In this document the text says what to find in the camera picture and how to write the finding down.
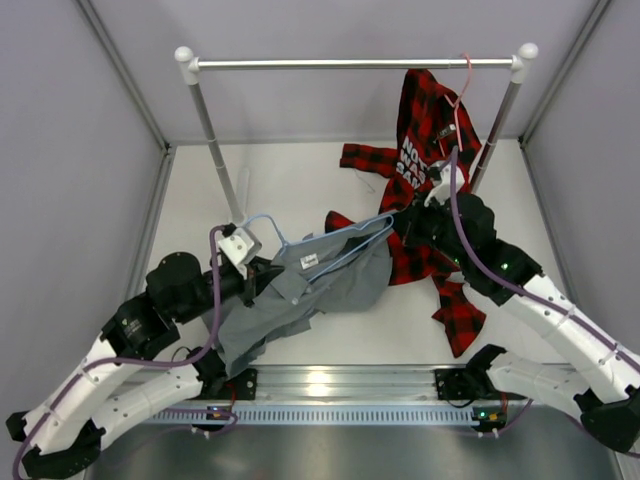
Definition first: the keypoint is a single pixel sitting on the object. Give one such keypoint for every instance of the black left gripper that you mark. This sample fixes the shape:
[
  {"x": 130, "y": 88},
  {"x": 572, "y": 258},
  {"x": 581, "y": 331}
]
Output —
[{"x": 260, "y": 272}]

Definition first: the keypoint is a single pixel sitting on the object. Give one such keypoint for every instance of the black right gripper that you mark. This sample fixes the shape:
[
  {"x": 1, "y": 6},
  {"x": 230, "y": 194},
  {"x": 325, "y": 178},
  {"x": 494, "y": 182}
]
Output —
[{"x": 408, "y": 222}]

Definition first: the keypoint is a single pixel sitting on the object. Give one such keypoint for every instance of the light blue wire hanger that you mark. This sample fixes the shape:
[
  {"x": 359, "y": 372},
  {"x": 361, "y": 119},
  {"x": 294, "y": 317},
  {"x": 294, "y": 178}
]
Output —
[{"x": 346, "y": 270}]

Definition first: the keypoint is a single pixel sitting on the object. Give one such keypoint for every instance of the grey button shirt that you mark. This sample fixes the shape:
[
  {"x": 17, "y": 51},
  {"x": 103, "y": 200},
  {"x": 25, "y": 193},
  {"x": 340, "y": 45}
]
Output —
[{"x": 244, "y": 333}]

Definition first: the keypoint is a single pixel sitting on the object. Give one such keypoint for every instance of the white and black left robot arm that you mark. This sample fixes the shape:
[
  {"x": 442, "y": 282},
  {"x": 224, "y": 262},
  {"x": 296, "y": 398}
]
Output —
[{"x": 126, "y": 377}]

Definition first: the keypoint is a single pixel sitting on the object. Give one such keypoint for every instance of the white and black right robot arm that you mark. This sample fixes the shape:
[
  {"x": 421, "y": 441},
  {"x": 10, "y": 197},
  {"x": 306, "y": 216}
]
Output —
[{"x": 601, "y": 388}]

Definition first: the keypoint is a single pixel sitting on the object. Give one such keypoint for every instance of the red black plaid shirt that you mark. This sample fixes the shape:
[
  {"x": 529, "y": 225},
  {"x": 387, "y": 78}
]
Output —
[{"x": 431, "y": 122}]

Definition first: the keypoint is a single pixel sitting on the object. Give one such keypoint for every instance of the silver white clothes rack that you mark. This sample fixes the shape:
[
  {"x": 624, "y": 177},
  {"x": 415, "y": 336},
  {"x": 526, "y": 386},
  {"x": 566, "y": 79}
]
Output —
[{"x": 191, "y": 67}]

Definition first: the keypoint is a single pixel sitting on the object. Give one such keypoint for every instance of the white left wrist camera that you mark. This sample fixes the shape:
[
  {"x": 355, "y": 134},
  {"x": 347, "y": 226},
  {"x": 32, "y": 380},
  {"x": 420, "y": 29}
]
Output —
[{"x": 239, "y": 245}]

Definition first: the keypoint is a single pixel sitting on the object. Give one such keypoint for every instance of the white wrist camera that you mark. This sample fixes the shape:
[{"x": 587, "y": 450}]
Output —
[
  {"x": 239, "y": 245},
  {"x": 448, "y": 182}
]

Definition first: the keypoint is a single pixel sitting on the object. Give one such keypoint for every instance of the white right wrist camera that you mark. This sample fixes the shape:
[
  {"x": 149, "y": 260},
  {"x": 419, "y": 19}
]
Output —
[{"x": 448, "y": 182}]

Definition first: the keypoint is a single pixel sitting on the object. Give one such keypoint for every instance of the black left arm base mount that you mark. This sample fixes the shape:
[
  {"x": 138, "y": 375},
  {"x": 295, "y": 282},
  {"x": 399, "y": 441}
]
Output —
[{"x": 240, "y": 388}]

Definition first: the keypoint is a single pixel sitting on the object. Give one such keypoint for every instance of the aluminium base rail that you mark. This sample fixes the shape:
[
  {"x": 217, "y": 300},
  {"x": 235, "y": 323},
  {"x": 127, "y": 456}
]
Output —
[{"x": 350, "y": 383}]

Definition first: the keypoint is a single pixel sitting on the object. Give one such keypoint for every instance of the pink wire hanger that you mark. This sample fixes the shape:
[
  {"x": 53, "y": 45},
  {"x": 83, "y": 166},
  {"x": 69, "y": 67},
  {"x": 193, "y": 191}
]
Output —
[{"x": 462, "y": 100}]

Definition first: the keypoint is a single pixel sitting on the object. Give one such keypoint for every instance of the slotted grey cable duct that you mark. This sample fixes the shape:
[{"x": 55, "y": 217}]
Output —
[{"x": 359, "y": 415}]

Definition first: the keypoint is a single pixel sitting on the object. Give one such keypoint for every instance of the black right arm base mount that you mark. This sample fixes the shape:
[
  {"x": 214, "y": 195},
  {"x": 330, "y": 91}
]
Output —
[{"x": 457, "y": 384}]

